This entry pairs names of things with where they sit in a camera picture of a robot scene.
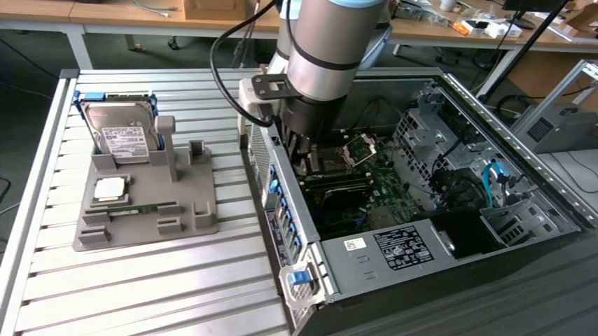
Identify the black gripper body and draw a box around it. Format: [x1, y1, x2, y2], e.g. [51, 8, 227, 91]
[272, 94, 347, 176]

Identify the CPU socket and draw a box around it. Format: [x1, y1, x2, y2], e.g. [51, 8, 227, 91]
[312, 148, 347, 175]

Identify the metal socket cover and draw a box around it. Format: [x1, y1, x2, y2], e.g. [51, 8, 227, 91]
[339, 132, 381, 165]

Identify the open PC case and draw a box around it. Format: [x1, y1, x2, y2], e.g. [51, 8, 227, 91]
[236, 71, 598, 336]

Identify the green motherboard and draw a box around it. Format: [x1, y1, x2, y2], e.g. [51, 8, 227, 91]
[284, 131, 422, 239]

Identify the grey chipset heatsink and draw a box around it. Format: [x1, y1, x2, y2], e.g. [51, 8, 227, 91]
[371, 206, 401, 225]

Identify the brown cardboard box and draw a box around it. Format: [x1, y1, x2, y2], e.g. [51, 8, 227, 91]
[184, 0, 248, 20]

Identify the grey parts rack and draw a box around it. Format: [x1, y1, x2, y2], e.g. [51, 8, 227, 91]
[72, 115, 220, 253]

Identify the hard disk with blue carrier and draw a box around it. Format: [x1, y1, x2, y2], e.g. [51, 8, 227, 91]
[72, 90, 163, 165]

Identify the orange and white box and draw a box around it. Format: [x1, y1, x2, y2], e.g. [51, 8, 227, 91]
[450, 19, 491, 38]

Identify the grey power supply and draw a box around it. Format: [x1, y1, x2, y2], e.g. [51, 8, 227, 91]
[319, 218, 457, 295]

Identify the green RAM stick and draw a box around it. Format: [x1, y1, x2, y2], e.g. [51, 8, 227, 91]
[106, 204, 160, 215]

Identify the blue case latch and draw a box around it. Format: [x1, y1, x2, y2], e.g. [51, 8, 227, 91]
[288, 271, 314, 287]

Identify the silver CPU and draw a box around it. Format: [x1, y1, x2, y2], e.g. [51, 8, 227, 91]
[92, 176, 130, 204]

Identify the black slanted pole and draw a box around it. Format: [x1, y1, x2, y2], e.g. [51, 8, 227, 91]
[475, 0, 574, 104]

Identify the grey disk bay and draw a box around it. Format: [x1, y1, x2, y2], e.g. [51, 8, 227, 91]
[481, 199, 583, 246]

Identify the cluttered wooden desk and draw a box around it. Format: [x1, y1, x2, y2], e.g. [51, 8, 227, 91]
[385, 0, 598, 102]

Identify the grey equipment cabinet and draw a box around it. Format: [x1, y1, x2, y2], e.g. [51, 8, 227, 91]
[511, 103, 598, 155]

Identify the black monitor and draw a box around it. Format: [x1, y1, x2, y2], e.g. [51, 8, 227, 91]
[502, 0, 565, 30]

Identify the long wooden desk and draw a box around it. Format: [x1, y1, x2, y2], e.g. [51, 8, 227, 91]
[0, 0, 282, 69]

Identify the folded brown cardboard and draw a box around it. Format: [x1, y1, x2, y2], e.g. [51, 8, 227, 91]
[562, 0, 598, 39]

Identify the thin black hanging cable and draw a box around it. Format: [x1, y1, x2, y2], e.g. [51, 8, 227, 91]
[232, 0, 263, 69]

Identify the black camera cable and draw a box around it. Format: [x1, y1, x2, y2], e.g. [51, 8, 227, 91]
[208, 0, 282, 129]

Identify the grey cable with plug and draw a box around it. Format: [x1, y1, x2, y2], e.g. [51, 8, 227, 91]
[130, 0, 182, 18]

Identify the blue wire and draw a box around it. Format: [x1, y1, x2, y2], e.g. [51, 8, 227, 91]
[482, 159, 511, 211]

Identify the aluminium profile frame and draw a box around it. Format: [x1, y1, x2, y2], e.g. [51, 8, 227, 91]
[537, 58, 598, 116]

